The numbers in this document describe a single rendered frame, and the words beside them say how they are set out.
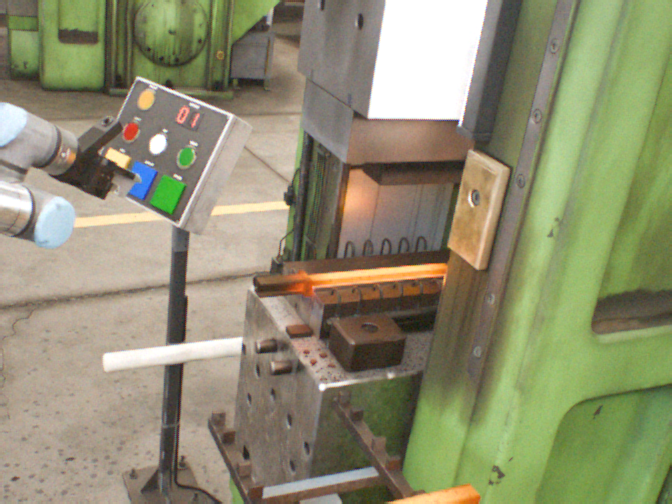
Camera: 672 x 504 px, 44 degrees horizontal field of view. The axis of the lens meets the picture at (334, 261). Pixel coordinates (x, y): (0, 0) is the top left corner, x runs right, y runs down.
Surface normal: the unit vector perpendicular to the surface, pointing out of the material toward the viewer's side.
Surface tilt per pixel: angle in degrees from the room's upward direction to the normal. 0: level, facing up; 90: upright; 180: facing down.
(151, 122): 60
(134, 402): 0
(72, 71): 90
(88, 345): 0
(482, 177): 90
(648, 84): 89
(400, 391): 90
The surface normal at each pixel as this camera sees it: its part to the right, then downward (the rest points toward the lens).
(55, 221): 0.86, 0.35
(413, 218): 0.42, 0.44
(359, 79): -0.90, 0.07
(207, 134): -0.48, -0.22
